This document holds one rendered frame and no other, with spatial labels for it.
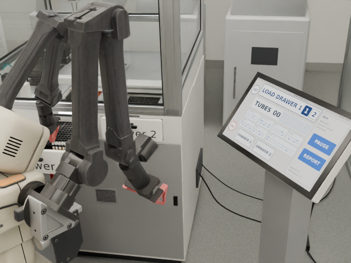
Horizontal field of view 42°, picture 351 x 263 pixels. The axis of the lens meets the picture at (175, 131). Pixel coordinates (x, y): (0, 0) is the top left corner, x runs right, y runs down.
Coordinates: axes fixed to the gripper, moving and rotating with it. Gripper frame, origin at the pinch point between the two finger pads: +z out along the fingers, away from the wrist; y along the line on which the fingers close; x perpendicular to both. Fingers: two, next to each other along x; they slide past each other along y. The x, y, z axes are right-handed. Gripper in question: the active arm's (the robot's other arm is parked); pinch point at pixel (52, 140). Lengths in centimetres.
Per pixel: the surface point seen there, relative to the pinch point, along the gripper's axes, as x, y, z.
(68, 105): -2.9, -23.1, -2.5
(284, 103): 95, -10, -24
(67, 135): 2.6, -7.6, 2.9
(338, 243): 134, -55, 98
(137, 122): 30.3, -23.9, 3.2
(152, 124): 37.2, -24.5, 3.9
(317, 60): 124, -340, 127
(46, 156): 2.8, 10.8, 0.1
